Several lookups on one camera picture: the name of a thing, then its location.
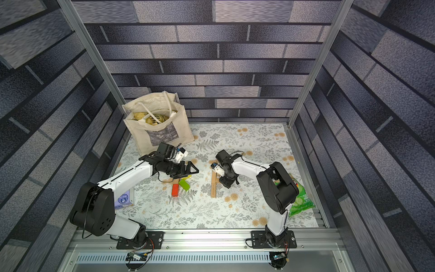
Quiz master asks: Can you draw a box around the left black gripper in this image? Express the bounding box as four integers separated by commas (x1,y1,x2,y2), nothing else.
164,160,200,177

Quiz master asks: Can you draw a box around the green block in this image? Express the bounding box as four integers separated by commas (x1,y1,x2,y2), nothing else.
179,179,190,191

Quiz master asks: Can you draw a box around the red block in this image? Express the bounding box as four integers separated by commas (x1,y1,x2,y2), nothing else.
171,184,180,197

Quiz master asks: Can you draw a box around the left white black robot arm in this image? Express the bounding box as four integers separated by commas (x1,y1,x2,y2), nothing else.
69,142,199,249

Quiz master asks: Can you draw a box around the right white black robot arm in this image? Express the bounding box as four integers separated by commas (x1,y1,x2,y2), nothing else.
213,150,299,248

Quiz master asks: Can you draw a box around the beige canvas tote bag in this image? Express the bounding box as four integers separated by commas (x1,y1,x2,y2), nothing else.
122,91,194,155

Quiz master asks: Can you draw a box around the purple tissue pack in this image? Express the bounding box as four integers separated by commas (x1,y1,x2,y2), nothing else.
114,188,134,210

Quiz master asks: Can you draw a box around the green chips bag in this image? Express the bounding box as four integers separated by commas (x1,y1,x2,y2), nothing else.
288,175,316,217

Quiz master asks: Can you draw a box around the right circuit board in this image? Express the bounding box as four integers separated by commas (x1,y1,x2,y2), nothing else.
270,252,287,262

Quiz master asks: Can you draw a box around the circuit board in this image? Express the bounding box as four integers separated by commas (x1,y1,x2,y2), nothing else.
270,252,287,262
125,252,148,262

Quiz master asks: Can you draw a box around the left circuit board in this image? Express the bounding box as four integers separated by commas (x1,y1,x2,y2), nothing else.
125,252,148,262

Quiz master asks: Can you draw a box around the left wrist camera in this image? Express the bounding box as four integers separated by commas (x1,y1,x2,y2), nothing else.
175,147,188,163

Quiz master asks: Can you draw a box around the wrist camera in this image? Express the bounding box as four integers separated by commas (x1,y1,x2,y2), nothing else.
211,150,231,176
175,147,188,163

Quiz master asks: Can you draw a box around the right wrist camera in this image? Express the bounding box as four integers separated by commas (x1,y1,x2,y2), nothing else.
211,150,231,176

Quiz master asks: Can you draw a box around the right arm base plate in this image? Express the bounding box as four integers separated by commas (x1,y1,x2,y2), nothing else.
250,230,297,249

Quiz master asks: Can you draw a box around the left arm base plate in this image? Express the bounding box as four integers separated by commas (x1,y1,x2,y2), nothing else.
116,231,165,250

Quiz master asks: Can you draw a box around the aluminium front rail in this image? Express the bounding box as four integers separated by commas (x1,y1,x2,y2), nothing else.
60,228,354,272

